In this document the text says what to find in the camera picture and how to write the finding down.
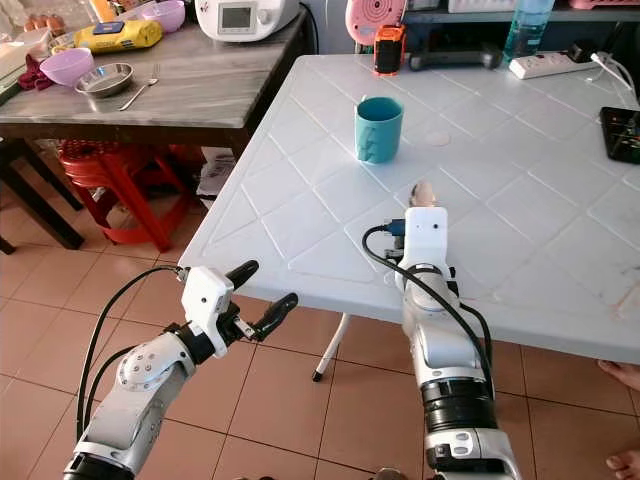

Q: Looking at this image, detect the orange packet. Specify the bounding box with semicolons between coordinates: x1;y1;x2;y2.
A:
88;0;117;23

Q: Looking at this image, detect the dark shelf unit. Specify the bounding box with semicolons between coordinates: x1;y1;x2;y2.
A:
400;0;640;53

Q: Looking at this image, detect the white power strip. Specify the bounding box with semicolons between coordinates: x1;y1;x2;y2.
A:
508;50;597;81

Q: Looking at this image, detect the yellow bag with blue label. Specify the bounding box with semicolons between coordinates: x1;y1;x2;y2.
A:
72;18;164;54

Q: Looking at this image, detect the red plastic stool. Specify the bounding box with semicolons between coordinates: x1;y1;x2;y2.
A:
57;140;203;254

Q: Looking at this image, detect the orange and black device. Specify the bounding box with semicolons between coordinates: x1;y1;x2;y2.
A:
373;22;408;77

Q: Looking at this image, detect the white kitchen appliance with screen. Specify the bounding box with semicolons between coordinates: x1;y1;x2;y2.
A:
195;0;302;43

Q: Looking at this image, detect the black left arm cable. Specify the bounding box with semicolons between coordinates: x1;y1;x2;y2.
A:
75;265;191;443

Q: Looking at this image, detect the purple plastic bowl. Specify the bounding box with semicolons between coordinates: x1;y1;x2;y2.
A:
40;47;96;88
140;0;187;33

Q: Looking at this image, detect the silver metal fork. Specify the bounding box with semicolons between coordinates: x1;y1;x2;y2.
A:
118;65;162;111

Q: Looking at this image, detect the blue transparent bottle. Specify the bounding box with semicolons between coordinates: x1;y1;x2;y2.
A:
503;0;557;59

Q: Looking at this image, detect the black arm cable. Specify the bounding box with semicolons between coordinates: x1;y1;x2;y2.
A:
363;222;496;401
75;265;191;443

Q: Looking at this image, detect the black power plug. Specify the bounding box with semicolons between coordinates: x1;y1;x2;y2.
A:
568;40;599;64

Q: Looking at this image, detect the black long handle tool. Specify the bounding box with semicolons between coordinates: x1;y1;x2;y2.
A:
407;47;504;72

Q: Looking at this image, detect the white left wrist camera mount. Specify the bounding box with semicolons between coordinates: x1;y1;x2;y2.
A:
180;266;237;347

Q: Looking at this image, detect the black electronic board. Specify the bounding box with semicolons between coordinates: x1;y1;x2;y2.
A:
600;105;640;165

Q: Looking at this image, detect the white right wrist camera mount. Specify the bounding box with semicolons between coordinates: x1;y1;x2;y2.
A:
403;207;450;269

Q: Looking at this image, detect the pink round fan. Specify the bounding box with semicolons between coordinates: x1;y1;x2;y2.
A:
345;0;408;48

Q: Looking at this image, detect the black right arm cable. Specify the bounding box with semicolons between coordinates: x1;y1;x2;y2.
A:
363;222;496;401

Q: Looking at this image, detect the teal plastic cup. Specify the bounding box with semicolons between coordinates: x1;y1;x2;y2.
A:
354;96;405;165

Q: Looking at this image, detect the white folding table leg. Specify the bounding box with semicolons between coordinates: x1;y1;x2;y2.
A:
312;312;351;383

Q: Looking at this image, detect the printed cardboard box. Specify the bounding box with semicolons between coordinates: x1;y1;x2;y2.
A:
198;148;240;207

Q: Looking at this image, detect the white flat box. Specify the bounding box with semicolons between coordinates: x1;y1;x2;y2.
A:
0;40;27;91

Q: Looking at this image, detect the stainless steel bowl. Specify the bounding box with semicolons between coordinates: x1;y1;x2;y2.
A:
75;63;135;98

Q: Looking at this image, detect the white cable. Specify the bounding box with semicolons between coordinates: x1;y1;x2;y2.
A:
590;50;640;97

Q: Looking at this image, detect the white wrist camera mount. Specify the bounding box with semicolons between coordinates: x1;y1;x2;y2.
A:
403;207;450;269
180;266;237;347

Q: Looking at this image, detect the dark red cloth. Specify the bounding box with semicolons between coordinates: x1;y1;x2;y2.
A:
15;55;51;92

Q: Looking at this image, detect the bare person foot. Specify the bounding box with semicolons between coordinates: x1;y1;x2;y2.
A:
598;360;640;392
605;450;640;480

